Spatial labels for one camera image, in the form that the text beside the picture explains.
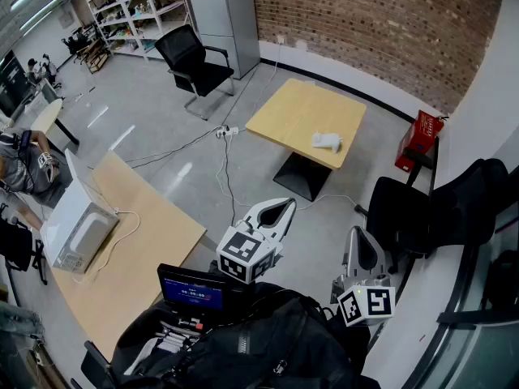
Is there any white storage shelf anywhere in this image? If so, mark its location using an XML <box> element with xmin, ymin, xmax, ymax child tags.
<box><xmin>84</xmin><ymin>0</ymin><xmax>192</xmax><ymax>62</ymax></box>

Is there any black power cable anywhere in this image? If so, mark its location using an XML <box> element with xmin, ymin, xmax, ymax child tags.
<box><xmin>221</xmin><ymin>135</ymin><xmax>255</xmax><ymax>229</ymax></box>

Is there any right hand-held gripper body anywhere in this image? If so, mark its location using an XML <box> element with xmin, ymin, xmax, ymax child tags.
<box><xmin>331</xmin><ymin>271</ymin><xmax>397</xmax><ymax>328</ymax></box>

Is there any black office chair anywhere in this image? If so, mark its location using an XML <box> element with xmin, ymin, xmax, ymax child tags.
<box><xmin>354</xmin><ymin>157</ymin><xmax>510</xmax><ymax>276</ymax></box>

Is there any white wall cable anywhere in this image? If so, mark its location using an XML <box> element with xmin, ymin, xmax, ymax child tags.
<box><xmin>237</xmin><ymin>41</ymin><xmax>281</xmax><ymax>133</ymax></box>

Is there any chest rig electronics tray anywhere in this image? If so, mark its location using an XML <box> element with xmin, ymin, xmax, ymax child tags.
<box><xmin>155</xmin><ymin>315</ymin><xmax>204</xmax><ymax>355</ymax></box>

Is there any black mesh visitor chair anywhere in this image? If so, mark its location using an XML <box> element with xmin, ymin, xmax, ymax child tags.
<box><xmin>154</xmin><ymin>24</ymin><xmax>237</xmax><ymax>122</ymax></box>

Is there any grey metal cabinet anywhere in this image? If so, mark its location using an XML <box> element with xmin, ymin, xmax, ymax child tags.
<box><xmin>183</xmin><ymin>0</ymin><xmax>261</xmax><ymax>80</ymax></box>

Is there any large wooden desk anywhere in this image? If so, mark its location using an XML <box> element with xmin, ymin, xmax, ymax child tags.
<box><xmin>51</xmin><ymin>151</ymin><xmax>208</xmax><ymax>364</ymax></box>

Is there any long black floor cable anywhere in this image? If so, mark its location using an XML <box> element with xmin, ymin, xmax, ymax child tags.
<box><xmin>124</xmin><ymin>126</ymin><xmax>222</xmax><ymax>170</ymax></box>

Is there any white floor cable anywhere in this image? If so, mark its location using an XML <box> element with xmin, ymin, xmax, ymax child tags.
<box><xmin>294</xmin><ymin>194</ymin><xmax>369</xmax><ymax>215</ymax></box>

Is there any red box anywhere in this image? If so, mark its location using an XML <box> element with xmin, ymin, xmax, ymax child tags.
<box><xmin>394</xmin><ymin>109</ymin><xmax>446</xmax><ymax>174</ymax></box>

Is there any round white table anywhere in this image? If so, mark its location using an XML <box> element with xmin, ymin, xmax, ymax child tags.
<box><xmin>29</xmin><ymin>98</ymin><xmax>81</xmax><ymax>146</ymax></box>

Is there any white microwave cable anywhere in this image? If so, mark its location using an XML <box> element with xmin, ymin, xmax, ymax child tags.
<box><xmin>71</xmin><ymin>207</ymin><xmax>141</xmax><ymax>285</ymax></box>

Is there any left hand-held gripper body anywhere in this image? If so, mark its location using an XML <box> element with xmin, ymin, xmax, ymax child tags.
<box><xmin>217</xmin><ymin>216</ymin><xmax>284</xmax><ymax>285</ymax></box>

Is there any square wooden table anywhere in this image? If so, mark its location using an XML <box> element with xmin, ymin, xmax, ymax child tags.
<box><xmin>245</xmin><ymin>78</ymin><xmax>368</xmax><ymax>203</ymax></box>

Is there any chest-mounted black monitor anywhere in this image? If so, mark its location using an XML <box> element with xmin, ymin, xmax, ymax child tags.
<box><xmin>157</xmin><ymin>263</ymin><xmax>229</xmax><ymax>314</ymax></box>

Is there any white microwave oven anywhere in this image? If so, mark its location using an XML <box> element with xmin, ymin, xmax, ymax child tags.
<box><xmin>40</xmin><ymin>147</ymin><xmax>121</xmax><ymax>276</ymax></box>

